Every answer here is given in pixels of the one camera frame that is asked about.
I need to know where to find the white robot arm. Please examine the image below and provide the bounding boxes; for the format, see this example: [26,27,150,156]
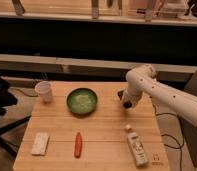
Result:
[118,64,197,128]

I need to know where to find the white sponge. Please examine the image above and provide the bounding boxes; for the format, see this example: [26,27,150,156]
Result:
[31,133,49,156]

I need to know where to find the green bowl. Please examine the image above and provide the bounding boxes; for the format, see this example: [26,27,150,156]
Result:
[67,88,98,117]

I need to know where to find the white paper cup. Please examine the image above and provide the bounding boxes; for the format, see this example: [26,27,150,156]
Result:
[34,81,53,103]

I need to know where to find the orange carrot toy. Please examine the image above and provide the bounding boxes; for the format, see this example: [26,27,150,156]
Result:
[74,132,82,158]

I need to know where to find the white lotion bottle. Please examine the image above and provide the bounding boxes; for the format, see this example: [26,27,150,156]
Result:
[125,124,149,167]

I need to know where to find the black office chair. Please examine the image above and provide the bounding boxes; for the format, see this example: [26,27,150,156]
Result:
[0,72,32,171]

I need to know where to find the black cable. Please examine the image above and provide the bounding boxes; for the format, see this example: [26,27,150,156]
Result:
[154,111,185,171]

